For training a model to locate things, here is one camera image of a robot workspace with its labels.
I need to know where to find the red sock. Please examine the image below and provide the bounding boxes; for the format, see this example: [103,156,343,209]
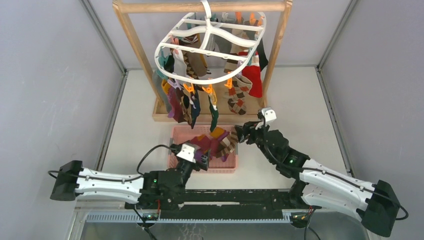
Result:
[241,51,263,98]

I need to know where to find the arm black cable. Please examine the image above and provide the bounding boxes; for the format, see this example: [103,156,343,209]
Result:
[261,117,409,221]
[136,144,173,176]

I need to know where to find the black sock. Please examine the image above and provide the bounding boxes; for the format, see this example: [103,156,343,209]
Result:
[256,39,269,71]

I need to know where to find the white oval clip hanger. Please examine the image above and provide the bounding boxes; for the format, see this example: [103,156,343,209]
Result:
[155,0,267,85]

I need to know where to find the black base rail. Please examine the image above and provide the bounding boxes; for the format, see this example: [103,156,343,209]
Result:
[125,189,310,221]

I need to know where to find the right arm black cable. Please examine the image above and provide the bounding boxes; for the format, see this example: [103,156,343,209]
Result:
[261,117,409,221]

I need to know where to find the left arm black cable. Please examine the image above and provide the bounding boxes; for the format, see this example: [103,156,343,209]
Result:
[136,144,173,176]

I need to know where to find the wooden hanger rack frame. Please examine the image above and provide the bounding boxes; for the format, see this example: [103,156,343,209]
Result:
[112,0,293,123]

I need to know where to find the navy green sock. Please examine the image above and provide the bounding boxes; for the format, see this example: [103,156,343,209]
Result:
[189,88,201,129]

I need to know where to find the pink perforated plastic basket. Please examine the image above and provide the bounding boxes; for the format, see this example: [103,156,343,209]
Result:
[169,125,238,174]

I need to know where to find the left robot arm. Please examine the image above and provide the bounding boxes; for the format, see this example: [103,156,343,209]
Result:
[47,143,211,209]

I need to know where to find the brown white striped sock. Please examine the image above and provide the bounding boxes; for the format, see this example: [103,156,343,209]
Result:
[215,129,239,162]

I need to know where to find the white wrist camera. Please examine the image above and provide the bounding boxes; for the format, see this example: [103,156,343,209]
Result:
[175,143,197,163]
[255,106,277,130]

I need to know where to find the maroon purple striped sock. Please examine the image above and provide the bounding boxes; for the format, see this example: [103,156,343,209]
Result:
[189,127,228,157]

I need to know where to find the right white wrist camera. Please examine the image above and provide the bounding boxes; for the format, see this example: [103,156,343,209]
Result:
[255,106,277,130]

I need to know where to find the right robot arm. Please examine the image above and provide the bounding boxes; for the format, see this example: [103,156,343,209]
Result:
[234,121,409,238]

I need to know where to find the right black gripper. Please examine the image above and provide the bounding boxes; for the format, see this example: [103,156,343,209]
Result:
[235,119,276,164]

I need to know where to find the brown argyle sock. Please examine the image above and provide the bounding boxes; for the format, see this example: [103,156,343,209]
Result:
[181,37,207,79]

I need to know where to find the white green sock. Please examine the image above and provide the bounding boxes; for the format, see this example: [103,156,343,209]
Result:
[208,96,219,132]

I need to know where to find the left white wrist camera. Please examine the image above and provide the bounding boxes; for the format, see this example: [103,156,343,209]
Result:
[175,143,197,163]

